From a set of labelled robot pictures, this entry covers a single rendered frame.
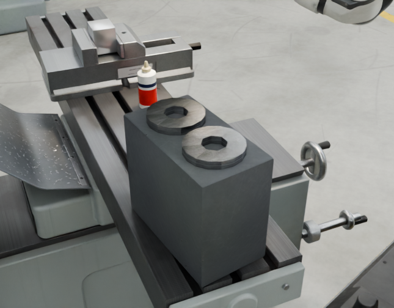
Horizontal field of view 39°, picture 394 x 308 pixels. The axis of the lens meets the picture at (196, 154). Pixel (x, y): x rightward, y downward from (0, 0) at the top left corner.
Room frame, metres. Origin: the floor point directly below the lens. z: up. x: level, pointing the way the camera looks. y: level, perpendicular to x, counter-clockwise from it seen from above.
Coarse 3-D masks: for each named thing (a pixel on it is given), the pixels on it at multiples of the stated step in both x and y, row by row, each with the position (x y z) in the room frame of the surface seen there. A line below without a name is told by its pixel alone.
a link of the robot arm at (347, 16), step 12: (300, 0) 1.00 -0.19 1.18; (312, 0) 0.98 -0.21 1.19; (324, 0) 0.97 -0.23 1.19; (336, 0) 0.95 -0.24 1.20; (348, 0) 0.94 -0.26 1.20; (372, 0) 0.93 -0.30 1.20; (324, 12) 0.98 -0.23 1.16; (336, 12) 0.96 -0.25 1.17; (348, 12) 0.95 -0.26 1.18; (360, 12) 0.96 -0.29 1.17; (372, 12) 0.97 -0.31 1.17
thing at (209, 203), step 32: (128, 128) 0.73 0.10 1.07; (160, 128) 0.69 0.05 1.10; (192, 128) 0.69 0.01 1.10; (224, 128) 0.68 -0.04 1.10; (128, 160) 0.74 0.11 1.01; (160, 160) 0.65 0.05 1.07; (192, 160) 0.61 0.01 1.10; (224, 160) 0.60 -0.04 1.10; (256, 160) 0.62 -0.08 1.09; (160, 192) 0.66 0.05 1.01; (192, 192) 0.58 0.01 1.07; (224, 192) 0.58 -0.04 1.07; (256, 192) 0.61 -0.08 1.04; (160, 224) 0.66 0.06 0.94; (192, 224) 0.58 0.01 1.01; (224, 224) 0.58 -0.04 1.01; (256, 224) 0.62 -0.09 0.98; (192, 256) 0.58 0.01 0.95; (224, 256) 0.58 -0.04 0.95; (256, 256) 0.62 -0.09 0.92
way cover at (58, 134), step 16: (16, 112) 1.15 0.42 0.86; (0, 128) 1.01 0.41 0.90; (16, 128) 1.06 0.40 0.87; (32, 128) 1.09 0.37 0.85; (48, 128) 1.11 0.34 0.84; (64, 128) 1.12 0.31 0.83; (0, 144) 0.93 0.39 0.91; (16, 144) 0.98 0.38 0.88; (32, 144) 1.02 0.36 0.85; (48, 144) 1.04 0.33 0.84; (64, 144) 1.05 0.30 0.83; (0, 160) 0.87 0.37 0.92; (16, 160) 0.91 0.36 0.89; (32, 160) 0.95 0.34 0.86; (64, 160) 0.98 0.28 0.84; (16, 176) 0.85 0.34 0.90; (32, 176) 0.89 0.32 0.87; (48, 176) 0.91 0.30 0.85; (64, 176) 0.92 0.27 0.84; (80, 176) 0.93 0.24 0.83
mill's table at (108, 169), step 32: (32, 32) 1.52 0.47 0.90; (64, 32) 1.52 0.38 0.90; (96, 96) 1.14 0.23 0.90; (128, 96) 1.14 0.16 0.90; (160, 96) 1.14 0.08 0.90; (96, 128) 1.00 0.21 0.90; (96, 160) 0.89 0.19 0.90; (128, 192) 0.79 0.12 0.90; (128, 224) 0.70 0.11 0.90; (160, 256) 0.63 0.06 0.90; (288, 256) 0.63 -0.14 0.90; (160, 288) 0.56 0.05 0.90; (192, 288) 0.59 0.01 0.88; (224, 288) 0.57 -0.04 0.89; (256, 288) 0.58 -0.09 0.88; (288, 288) 0.61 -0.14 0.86
